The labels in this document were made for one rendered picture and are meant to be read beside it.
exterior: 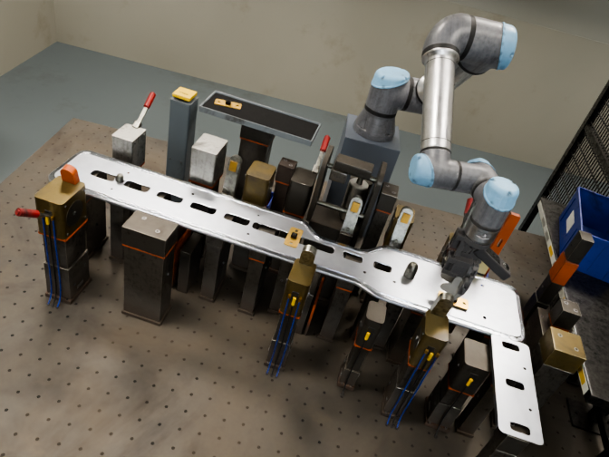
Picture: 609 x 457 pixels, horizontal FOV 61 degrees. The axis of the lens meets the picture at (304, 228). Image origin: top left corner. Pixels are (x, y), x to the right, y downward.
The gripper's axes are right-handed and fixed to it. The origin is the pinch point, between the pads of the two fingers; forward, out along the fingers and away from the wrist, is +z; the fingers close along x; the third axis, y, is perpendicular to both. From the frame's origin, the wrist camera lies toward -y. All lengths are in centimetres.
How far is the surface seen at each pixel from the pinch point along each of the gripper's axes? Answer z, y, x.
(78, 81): 98, 261, -230
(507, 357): 2.7, -14.3, 13.8
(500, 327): 2.7, -13.2, 3.9
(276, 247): 1.6, 49.7, 1.6
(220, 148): -10, 76, -21
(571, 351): -3.1, -27.8, 10.9
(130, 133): -5, 105, -21
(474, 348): 4.6, -6.6, 12.4
